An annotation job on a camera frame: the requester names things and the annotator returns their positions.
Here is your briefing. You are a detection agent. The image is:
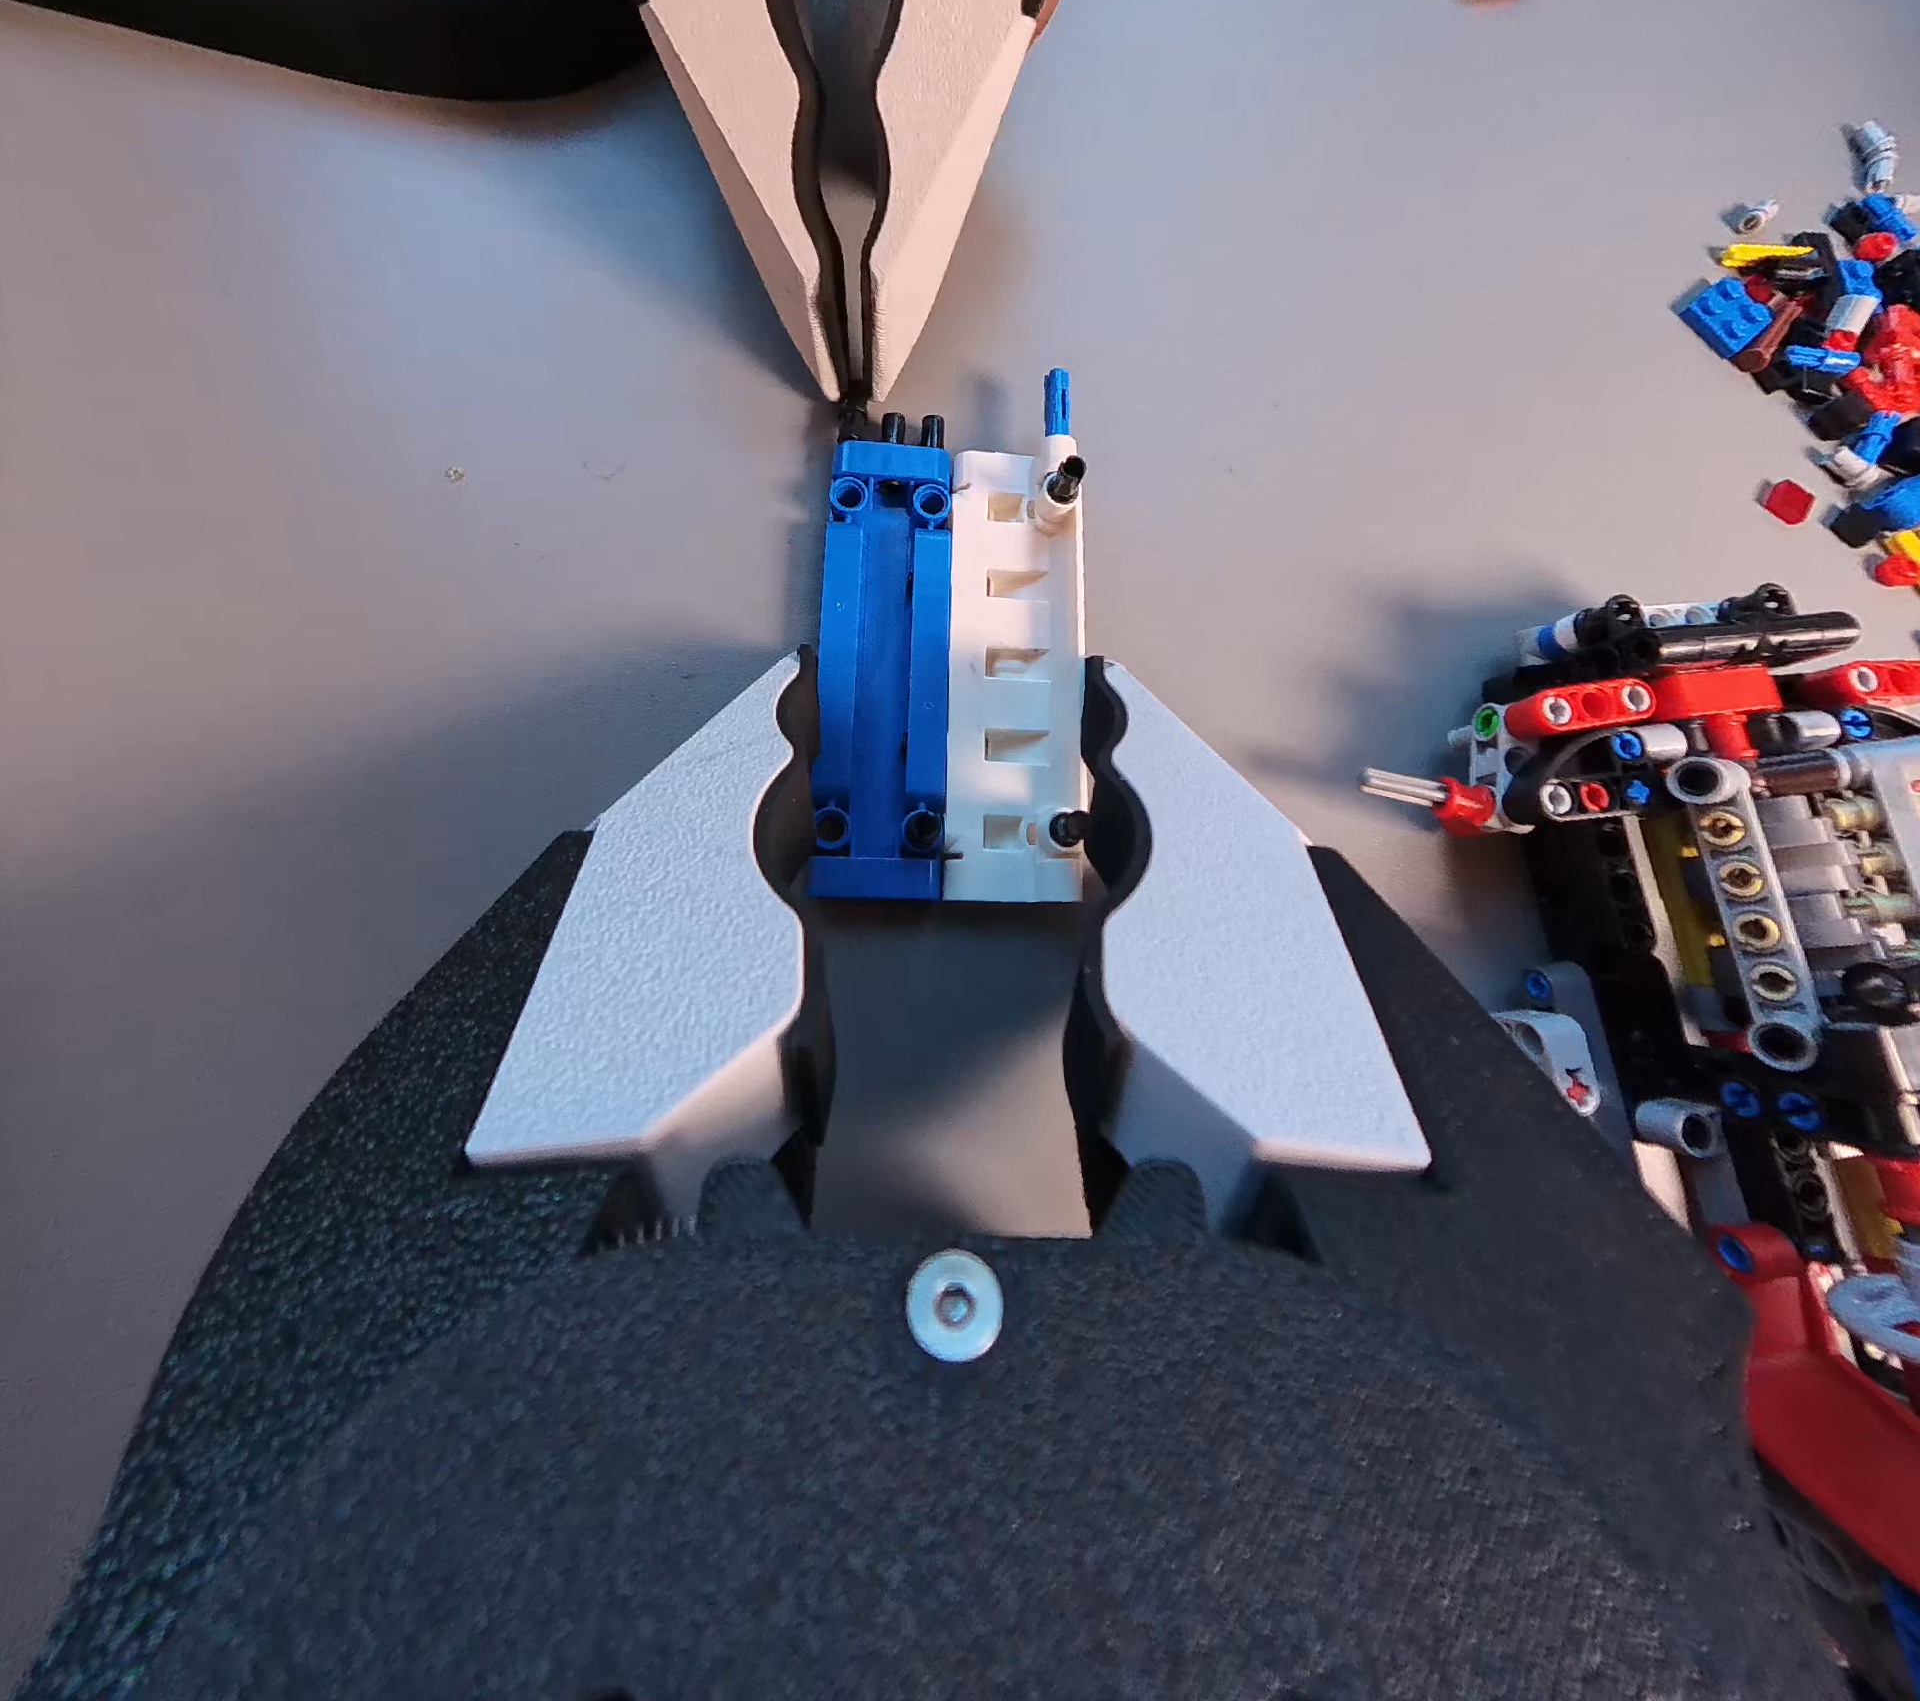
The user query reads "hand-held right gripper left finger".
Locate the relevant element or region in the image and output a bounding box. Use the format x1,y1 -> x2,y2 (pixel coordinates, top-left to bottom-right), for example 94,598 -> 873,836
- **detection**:
461,654 -> 838,1231

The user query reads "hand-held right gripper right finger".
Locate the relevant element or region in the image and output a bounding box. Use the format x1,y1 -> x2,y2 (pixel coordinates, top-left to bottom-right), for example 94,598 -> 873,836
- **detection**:
1063,658 -> 1434,1234

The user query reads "blue lego panel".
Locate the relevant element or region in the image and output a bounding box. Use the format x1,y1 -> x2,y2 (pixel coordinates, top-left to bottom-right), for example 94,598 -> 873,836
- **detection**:
806,441 -> 962,905

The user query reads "partly built lego truck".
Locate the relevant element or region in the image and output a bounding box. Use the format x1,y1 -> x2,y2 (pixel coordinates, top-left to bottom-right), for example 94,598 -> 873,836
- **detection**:
1357,583 -> 1920,1701

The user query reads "pile of mixed lego pieces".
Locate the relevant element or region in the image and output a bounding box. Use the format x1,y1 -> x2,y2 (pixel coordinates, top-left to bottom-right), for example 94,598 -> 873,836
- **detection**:
1671,119 -> 1920,593

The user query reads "white lego panel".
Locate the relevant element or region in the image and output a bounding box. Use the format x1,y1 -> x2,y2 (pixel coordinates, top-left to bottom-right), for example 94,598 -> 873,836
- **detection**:
942,449 -> 1091,909

